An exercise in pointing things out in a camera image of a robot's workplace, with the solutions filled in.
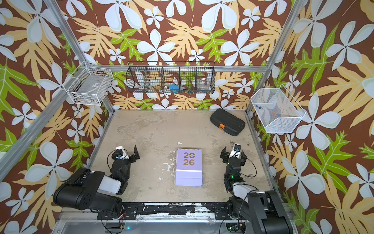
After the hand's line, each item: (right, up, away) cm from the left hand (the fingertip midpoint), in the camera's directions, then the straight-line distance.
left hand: (127, 146), depth 87 cm
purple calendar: (+37, -13, -5) cm, 40 cm away
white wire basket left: (-24, +37, -1) cm, 44 cm away
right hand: (+64, -2, 0) cm, 64 cm away
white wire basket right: (+89, +20, -5) cm, 92 cm away
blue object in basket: (+28, +37, +9) cm, 47 cm away
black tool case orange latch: (+66, +16, +21) cm, 71 cm away
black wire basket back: (+26, +45, +10) cm, 53 cm away
